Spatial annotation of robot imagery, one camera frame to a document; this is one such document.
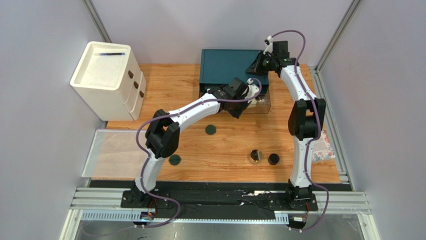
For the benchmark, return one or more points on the black round jar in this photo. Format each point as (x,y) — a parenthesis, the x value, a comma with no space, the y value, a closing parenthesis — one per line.
(273,159)

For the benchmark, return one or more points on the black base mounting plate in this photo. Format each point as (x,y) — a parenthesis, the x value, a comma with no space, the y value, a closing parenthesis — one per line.
(264,200)

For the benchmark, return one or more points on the white storage cabinet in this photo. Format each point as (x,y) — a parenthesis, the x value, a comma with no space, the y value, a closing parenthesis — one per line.
(108,78)

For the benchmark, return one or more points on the teal drawer organizer box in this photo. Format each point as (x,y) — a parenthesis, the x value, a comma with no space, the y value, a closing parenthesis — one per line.
(221,66)

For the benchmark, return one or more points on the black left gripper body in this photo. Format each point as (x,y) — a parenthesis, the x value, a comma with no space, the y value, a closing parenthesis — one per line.
(238,104)

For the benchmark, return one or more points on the gold rim powder jar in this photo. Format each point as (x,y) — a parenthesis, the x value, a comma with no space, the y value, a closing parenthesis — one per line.
(255,156)

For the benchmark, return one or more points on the clear acrylic drawer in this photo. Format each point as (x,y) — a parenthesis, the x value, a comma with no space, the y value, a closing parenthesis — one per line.
(259,109)

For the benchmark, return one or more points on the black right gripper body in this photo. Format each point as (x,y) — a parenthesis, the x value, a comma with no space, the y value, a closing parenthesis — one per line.
(260,63)

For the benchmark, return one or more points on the aluminium rail frame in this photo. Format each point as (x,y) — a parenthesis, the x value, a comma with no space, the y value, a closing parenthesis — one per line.
(95,213)

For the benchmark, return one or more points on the dark green round compact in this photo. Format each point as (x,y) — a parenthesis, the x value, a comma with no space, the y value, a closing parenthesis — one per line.
(210,129)
(175,159)

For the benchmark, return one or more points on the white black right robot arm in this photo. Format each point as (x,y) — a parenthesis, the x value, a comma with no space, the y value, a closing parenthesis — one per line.
(306,119)

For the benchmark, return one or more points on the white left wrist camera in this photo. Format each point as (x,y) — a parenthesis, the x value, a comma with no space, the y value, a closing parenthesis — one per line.
(254,88)

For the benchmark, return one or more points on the floral pink palette box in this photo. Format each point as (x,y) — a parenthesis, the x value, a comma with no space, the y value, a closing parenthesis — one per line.
(322,149)

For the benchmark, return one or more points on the cream lotion bottle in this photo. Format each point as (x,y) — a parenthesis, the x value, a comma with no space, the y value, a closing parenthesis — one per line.
(259,101)

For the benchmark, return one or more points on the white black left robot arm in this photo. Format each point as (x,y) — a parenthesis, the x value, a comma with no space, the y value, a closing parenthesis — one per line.
(163,130)

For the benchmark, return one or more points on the clear plastic zip pouch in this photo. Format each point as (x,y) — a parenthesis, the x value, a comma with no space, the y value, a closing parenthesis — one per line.
(114,155)

